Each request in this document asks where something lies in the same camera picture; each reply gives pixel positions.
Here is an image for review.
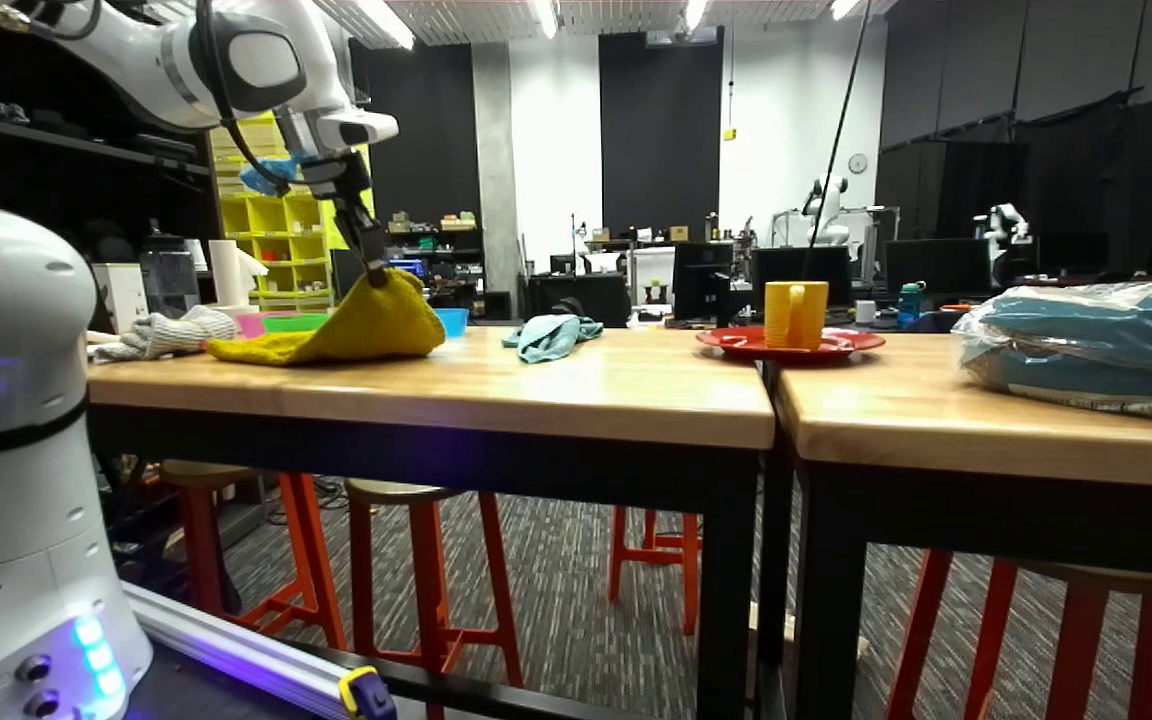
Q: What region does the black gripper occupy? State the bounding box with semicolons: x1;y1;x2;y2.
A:
298;148;391;290

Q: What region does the yellow knitted cloth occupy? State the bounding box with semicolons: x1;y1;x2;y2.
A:
204;263;453;373

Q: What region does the teal cloth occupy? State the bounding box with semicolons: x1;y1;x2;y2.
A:
498;311;606;368

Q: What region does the grey knitted cloth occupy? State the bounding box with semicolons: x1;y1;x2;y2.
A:
87;305;244;365

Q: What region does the green plastic bowl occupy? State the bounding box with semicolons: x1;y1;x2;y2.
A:
258;311;334;342

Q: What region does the yellow storage shelf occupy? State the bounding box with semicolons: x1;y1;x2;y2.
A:
209;111;378;320

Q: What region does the grey blender pitcher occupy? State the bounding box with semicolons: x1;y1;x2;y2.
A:
134;234;209;323

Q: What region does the red stool with wooden seat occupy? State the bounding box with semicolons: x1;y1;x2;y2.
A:
602;504;707;640
884;552;1152;720
344;476;526;694
153;458;348;658

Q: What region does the red plate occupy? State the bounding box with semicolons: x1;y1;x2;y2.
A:
697;323;887;368

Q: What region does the yellow cup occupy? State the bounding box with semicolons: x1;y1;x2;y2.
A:
761;278;832;352

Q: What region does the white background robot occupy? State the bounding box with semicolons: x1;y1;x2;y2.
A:
979;199;1040;261

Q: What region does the plastic bag of blue cloths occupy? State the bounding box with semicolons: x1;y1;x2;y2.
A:
951;278;1152;429

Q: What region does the aluminium frame rail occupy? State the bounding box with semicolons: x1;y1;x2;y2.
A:
119;575;400;720

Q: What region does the wooden table with black frame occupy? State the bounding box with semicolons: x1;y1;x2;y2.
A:
770;334;1152;720
83;323;781;720

